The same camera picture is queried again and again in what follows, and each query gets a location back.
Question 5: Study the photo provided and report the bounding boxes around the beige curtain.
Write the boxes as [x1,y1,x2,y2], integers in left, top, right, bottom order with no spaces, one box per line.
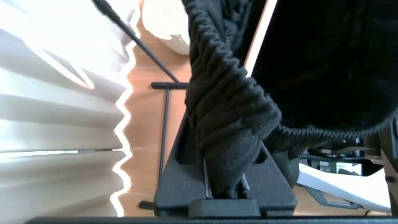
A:
[0,0,142,224]

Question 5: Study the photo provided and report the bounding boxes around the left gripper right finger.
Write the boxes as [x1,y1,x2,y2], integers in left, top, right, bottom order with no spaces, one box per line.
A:
[242,142,298,218]

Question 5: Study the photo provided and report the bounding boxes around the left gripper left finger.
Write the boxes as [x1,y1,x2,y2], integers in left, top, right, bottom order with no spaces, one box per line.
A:
[154,111,213,218]

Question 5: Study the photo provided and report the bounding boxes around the white laundry basket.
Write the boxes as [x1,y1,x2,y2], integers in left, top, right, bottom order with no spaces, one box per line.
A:
[141,0,192,57]

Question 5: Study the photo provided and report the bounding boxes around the pink clothes hanger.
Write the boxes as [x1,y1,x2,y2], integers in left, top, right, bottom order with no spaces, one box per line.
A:
[243,0,279,78]
[26,40,96,91]

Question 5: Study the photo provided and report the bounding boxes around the black clothes rack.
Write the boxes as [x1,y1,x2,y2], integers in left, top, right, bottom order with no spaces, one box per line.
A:
[91,0,191,211]

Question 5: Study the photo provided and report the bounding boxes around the black shorts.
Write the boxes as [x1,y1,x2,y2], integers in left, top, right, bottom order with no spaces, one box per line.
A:
[182,0,398,200]

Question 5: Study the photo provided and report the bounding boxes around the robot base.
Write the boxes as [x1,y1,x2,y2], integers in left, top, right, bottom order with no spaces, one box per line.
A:
[294,118,398,216]

